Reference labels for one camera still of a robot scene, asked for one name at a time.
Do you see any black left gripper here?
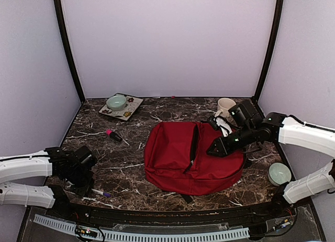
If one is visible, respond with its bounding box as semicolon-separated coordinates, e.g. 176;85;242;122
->
67;168;95;198

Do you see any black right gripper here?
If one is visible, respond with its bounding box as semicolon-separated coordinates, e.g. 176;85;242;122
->
206;124;256;157

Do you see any white pen purple cap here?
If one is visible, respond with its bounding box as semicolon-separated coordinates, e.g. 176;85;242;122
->
92;189;111;198

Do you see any red backpack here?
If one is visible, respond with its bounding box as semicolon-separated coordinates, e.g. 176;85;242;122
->
144;122;246;196

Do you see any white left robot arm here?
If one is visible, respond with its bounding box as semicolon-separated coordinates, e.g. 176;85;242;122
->
1;146;97;219

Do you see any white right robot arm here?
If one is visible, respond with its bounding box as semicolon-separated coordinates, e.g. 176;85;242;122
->
207;111;334;218

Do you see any white mug with red pattern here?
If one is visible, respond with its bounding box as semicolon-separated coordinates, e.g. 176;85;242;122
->
214;98;236;118

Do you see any pink capped black marker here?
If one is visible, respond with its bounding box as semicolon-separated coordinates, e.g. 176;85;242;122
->
106;130;122;142

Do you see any pale green ceramic bowl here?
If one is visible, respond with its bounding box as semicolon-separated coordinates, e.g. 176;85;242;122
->
106;95;127;111

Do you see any floral patterned square plate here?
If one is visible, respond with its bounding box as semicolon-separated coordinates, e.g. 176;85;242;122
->
99;93;143;121

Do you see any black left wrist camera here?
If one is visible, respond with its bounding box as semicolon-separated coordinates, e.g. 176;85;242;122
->
74;146;97;169

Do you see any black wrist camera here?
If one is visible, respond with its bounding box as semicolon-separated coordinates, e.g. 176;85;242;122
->
74;146;97;169
228;100;263;128

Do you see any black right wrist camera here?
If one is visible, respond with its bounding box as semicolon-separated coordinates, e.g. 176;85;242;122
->
228;100;263;128

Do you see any white slotted cable duct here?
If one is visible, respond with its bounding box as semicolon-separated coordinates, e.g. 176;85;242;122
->
33;214;250;241

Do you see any black enclosure frame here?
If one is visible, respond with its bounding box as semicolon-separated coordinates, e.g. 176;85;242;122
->
60;0;282;224

